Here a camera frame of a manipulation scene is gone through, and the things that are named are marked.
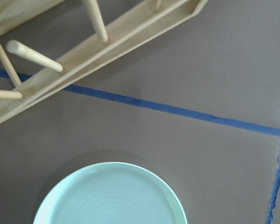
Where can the wooden plate rack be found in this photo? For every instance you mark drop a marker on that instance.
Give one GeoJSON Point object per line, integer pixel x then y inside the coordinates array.
{"type": "Point", "coordinates": [142, 23]}

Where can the mint green plate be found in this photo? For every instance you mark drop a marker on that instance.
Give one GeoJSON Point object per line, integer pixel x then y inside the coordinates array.
{"type": "Point", "coordinates": [111, 193]}

